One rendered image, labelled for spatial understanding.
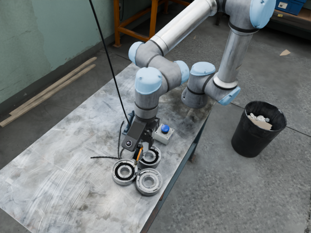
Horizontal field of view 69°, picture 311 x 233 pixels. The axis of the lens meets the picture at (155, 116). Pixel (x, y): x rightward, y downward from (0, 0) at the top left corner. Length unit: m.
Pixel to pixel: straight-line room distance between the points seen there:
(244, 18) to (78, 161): 0.84
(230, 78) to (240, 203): 1.16
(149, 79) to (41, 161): 0.64
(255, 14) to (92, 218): 0.89
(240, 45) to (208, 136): 1.39
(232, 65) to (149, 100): 0.48
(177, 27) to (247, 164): 1.60
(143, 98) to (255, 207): 1.54
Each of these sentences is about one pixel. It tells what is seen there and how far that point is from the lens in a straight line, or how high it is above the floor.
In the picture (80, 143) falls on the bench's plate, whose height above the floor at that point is 0.80.
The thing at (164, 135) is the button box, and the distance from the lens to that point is 1.05.
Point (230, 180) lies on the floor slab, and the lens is 2.04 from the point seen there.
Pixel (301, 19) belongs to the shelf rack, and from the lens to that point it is 4.04.
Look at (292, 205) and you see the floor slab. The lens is 2.19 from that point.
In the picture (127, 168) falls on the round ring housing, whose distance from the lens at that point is 0.97.
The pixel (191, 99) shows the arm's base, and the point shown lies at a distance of 1.25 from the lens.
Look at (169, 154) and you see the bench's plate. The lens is 1.05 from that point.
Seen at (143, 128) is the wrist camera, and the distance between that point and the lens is 0.74.
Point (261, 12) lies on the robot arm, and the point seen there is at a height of 1.39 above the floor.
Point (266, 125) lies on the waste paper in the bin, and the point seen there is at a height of 0.35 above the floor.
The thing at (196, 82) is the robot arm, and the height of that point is 0.97.
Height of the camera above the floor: 1.67
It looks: 47 degrees down
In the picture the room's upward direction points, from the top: 8 degrees clockwise
